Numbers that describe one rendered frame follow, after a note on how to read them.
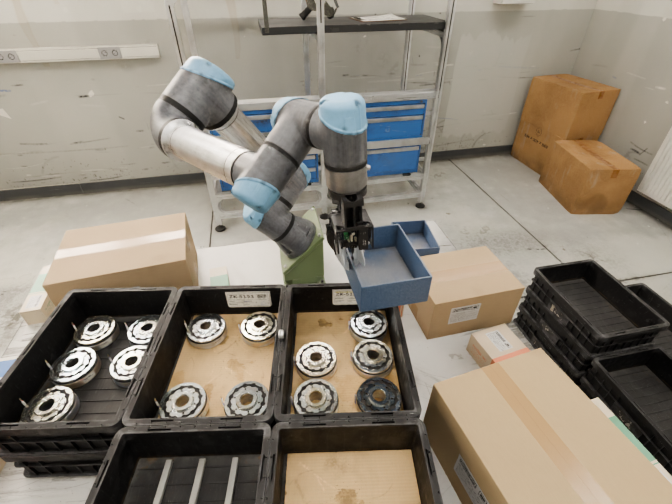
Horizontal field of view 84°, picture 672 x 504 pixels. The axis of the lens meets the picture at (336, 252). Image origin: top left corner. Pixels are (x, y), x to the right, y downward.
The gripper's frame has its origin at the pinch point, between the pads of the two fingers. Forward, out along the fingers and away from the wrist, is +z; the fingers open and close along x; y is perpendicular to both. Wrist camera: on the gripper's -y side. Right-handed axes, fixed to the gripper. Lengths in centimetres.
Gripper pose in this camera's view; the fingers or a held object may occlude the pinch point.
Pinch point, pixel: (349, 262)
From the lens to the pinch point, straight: 81.9
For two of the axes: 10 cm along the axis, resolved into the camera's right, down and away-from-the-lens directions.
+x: 9.8, -1.7, 1.1
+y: 1.9, 6.0, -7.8
